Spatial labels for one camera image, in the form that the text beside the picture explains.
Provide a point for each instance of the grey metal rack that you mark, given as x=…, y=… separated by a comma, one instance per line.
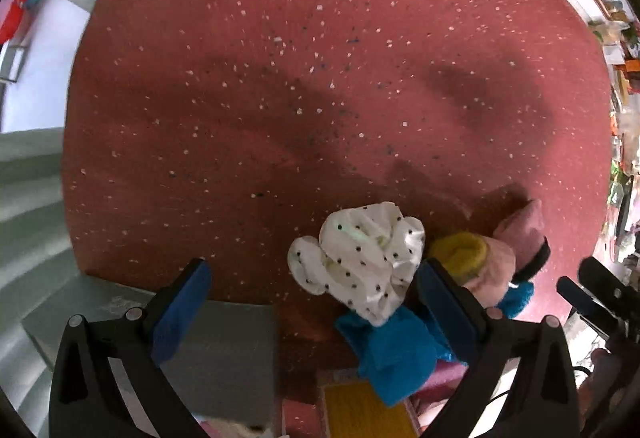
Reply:
x=12, y=62

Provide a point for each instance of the white polka dot cloth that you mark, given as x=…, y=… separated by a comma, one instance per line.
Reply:
x=360, y=258

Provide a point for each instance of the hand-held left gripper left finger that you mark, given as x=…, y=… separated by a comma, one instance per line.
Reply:
x=182, y=313

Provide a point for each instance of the pink knit hat black band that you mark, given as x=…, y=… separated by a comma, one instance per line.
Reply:
x=525, y=230

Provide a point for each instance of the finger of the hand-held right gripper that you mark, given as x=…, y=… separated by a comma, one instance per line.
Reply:
x=582, y=303
x=605, y=280

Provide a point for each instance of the yellow sponge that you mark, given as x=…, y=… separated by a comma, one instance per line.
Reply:
x=360, y=410

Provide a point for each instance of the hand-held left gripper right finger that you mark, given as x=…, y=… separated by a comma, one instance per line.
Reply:
x=442, y=313

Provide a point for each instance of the white cardboard box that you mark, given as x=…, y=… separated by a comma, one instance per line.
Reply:
x=225, y=358

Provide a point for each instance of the red plastic basin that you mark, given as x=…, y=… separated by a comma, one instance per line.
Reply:
x=20, y=7

